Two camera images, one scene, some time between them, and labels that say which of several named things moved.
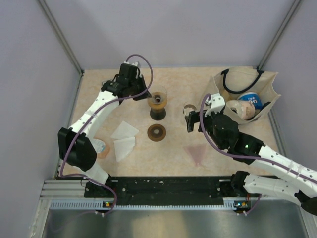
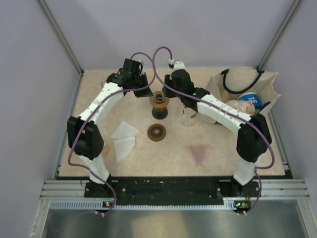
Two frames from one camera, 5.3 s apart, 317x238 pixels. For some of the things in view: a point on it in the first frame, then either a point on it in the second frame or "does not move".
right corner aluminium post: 277,37 does not move
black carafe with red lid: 158,114 does not move
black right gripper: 193,117 -> 168,81
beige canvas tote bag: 231,82 does not move
